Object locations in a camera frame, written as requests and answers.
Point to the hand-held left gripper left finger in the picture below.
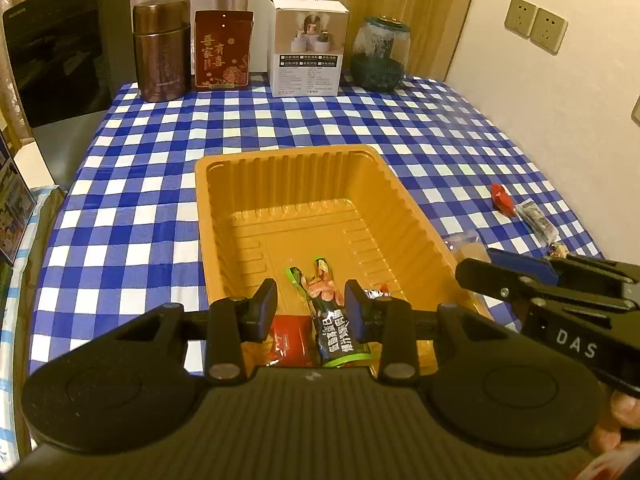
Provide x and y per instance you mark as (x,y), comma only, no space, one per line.
(261,310)

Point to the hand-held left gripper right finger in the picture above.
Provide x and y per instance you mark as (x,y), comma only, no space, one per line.
(352,305)

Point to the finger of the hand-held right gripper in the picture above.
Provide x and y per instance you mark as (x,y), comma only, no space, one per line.
(490,277)
(530,265)

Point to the green yellow candy packet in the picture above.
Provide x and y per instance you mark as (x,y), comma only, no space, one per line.
(557,250)

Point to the black green snack bar packet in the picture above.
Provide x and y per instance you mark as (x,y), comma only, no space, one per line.
(332,330)

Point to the clear cracker packet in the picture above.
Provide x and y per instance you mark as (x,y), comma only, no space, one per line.
(467,250)

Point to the grey clear snack packet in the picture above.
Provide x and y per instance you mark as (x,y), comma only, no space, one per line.
(537,222)

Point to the red snack packet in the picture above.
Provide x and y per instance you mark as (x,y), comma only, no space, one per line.
(290,342)

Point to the small red candy packet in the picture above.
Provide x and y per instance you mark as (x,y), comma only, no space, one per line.
(502,200)

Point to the orange plastic tray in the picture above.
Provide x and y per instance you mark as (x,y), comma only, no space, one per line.
(300,195)

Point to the person's right hand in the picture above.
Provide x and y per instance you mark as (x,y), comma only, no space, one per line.
(627,410)

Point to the red white fabric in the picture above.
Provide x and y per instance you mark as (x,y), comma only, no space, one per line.
(607,467)

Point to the blue white checkered tablecloth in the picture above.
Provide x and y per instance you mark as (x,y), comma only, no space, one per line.
(150,185)

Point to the glass jar with dark contents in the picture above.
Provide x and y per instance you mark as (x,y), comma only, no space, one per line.
(379,57)

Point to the white product box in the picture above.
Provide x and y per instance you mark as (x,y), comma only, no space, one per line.
(307,50)

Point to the red gold printed box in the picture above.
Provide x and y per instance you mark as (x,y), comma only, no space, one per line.
(222,50)

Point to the blue printed carton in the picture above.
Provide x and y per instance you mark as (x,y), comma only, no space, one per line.
(12,210)

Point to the brown metal canister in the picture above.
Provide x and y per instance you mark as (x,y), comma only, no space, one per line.
(162,50)

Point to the black glossy appliance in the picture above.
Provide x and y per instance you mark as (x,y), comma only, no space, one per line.
(60,60)

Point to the beige data wall plate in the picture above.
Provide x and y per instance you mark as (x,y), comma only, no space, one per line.
(636,112)

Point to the beige wall socket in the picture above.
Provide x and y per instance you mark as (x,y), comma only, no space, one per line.
(520,17)
(548,30)

